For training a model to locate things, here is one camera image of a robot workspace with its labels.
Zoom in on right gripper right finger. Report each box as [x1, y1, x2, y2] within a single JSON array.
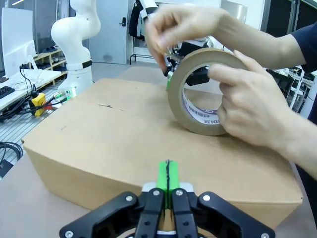
[[168, 161, 276, 238]]

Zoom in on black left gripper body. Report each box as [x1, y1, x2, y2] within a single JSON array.
[[177, 40, 211, 59]]

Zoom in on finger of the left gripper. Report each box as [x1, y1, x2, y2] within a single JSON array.
[[163, 56, 184, 91], [185, 66, 211, 86]]

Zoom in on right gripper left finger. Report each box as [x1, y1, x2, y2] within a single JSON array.
[[58, 160, 169, 238]]

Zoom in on brown packing tape roll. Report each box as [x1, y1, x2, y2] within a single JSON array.
[[167, 47, 248, 136]]

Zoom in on large brown cardboard box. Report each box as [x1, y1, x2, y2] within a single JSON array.
[[21, 78, 304, 230]]

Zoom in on person's right forearm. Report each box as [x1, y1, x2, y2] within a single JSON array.
[[217, 12, 307, 70]]

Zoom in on person's left forearm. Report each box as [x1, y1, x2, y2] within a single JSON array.
[[274, 111, 317, 189]]

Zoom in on person's right hand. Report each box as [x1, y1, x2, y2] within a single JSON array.
[[144, 5, 231, 75]]

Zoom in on person's left hand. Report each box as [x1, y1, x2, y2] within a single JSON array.
[[208, 49, 298, 151]]

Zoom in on black clothes on rack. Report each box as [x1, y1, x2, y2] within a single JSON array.
[[128, 0, 155, 41]]

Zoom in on grey door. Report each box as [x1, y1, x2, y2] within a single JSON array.
[[88, 0, 132, 65]]

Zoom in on grey metal shelf rack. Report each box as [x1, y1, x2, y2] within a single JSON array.
[[267, 63, 317, 117]]

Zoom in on wooden shoe rack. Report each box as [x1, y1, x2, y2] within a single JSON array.
[[32, 46, 69, 87]]

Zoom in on yellow emergency stop box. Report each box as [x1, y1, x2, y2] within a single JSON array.
[[28, 93, 47, 117]]

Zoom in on white office desk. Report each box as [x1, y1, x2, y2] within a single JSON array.
[[0, 69, 62, 113]]

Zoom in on white computer monitor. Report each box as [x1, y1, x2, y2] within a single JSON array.
[[1, 7, 37, 79]]

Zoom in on black keyboard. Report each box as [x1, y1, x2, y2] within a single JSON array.
[[0, 85, 15, 100]]

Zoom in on black cable bundle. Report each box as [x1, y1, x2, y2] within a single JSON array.
[[0, 141, 24, 165]]

